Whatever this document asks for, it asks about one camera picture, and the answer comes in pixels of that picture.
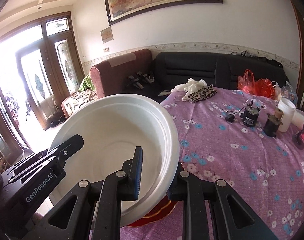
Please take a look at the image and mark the large red scalloped plate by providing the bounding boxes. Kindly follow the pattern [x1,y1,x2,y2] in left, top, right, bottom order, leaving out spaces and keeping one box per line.
[128,195,178,228]

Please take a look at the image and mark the white shallow paper bowl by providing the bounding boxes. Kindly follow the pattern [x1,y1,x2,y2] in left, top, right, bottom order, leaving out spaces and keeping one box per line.
[50,94,179,226]

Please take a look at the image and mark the purple floral tablecloth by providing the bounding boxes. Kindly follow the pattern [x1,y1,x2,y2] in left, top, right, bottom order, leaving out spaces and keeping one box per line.
[119,86,304,240]

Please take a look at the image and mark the small black adapter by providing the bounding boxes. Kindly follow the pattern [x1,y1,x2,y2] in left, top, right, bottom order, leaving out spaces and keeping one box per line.
[225,114,235,123]

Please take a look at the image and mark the dark brown small jar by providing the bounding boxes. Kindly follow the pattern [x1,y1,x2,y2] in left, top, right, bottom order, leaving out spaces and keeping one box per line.
[263,108,283,138]

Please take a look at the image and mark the black round device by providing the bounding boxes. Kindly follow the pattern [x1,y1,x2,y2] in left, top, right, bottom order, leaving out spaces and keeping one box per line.
[240,99,262,128]

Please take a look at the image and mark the patterned blanket bed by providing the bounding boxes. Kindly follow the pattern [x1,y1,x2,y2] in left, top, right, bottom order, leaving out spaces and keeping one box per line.
[61,89,98,118]

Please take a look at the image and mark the black phone stand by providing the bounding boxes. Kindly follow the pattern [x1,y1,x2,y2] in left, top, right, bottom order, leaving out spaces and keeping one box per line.
[292,109,304,150]

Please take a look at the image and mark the leopard print cloth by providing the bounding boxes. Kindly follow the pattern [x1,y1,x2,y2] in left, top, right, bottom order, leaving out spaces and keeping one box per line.
[188,85,217,103]

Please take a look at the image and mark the white gloves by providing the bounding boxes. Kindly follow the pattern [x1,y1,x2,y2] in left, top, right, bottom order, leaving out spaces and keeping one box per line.
[170,78,208,101]

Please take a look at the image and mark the green cloth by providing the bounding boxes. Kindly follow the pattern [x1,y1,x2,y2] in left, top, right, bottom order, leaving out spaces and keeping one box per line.
[78,74,96,92]

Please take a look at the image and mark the white plastic jar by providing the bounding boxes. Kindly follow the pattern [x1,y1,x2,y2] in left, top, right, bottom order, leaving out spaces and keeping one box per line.
[277,98,296,132]

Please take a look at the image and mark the red plastic bag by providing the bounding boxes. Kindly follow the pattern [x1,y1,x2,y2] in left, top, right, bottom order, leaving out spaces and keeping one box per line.
[237,69,275,98]

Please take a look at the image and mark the black leather sofa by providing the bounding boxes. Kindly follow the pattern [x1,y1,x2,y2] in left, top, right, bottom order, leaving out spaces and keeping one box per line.
[124,52,288,103]

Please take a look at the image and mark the wooden glass door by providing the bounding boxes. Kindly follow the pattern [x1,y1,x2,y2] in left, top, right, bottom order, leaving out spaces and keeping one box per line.
[0,11,84,151]

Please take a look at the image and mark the maroon armchair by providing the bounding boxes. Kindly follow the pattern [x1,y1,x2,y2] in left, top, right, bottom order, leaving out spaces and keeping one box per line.
[89,49,152,99]

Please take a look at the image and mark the small wall plaque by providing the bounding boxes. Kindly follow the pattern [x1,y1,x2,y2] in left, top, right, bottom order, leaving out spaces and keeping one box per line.
[100,27,113,43]

